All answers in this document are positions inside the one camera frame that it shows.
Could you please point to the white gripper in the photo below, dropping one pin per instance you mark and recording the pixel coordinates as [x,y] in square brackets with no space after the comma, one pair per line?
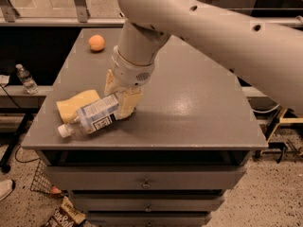
[130,72]

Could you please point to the blue plastic bottle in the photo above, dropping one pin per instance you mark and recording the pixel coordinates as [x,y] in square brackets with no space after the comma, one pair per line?
[91,117]

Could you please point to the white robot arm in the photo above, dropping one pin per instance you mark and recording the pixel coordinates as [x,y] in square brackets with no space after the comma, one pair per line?
[267,56]

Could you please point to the yellow sponge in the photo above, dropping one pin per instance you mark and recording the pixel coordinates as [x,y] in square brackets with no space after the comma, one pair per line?
[67,108]

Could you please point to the small clear water bottle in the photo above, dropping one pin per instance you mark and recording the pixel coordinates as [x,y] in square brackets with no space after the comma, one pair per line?
[27,80]

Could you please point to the orange fruit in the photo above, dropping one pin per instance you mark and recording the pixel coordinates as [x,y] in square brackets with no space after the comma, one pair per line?
[96,43]

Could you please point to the grey drawer cabinet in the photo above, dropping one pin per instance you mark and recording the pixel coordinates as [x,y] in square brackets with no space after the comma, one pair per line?
[190,137]

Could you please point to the top drawer knob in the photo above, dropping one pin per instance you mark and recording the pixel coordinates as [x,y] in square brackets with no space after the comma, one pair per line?
[146,185]

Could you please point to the drawer knob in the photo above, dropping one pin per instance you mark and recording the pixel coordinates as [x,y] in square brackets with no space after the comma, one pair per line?
[146,185]
[148,209]

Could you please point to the middle drawer knob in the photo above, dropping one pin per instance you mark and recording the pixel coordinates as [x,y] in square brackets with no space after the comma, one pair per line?
[148,209]

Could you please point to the snack bag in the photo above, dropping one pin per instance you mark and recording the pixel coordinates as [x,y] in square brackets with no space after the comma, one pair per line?
[65,216]

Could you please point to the white shoe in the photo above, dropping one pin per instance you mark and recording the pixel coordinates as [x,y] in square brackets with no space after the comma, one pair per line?
[6,187]

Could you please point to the yellow metal stand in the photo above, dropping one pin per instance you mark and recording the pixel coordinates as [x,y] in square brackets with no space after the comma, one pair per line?
[280,121]

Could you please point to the wire basket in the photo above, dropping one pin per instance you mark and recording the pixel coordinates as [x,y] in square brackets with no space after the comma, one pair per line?
[41,184]

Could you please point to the metal railing frame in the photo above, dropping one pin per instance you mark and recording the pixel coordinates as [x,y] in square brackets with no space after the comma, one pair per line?
[107,12]

